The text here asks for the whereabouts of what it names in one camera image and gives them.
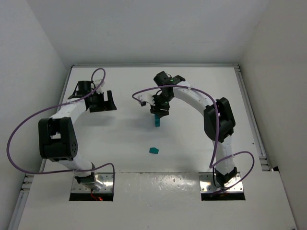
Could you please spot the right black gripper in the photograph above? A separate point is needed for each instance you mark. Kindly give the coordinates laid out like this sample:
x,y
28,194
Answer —
x,y
159,110

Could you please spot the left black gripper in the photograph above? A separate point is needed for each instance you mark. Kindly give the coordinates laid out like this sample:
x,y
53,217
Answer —
x,y
101,105

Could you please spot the teal arch block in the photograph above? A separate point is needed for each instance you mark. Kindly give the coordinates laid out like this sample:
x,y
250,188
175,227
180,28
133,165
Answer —
x,y
157,123

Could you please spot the teal pentagon roof block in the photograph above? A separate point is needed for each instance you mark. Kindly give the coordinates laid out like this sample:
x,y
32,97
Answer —
x,y
153,150

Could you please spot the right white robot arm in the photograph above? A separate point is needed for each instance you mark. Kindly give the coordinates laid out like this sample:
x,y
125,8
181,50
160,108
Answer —
x,y
219,121

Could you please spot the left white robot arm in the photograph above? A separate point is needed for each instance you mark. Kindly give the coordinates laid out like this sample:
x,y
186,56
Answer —
x,y
57,138

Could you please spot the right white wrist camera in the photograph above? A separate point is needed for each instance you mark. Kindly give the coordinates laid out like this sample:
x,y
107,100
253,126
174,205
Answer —
x,y
145,99

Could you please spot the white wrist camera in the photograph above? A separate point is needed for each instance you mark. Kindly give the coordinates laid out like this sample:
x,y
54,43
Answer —
x,y
145,99
98,84

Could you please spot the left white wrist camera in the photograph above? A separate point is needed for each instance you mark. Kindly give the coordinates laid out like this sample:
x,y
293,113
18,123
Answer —
x,y
98,84

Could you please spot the aluminium frame rail back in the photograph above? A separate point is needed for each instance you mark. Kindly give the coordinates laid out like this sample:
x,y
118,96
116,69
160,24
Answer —
x,y
232,65

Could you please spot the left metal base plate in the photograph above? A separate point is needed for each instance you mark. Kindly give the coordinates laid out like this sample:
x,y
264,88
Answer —
x,y
103,184

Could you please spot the metal base plate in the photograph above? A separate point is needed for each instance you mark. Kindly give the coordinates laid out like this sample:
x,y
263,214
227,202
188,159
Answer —
x,y
207,186
103,184

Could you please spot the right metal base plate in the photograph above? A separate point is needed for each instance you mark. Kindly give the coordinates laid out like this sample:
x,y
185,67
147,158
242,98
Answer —
x,y
207,186

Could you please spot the aluminium frame rail right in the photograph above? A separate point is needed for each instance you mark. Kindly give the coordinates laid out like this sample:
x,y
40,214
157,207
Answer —
x,y
261,152

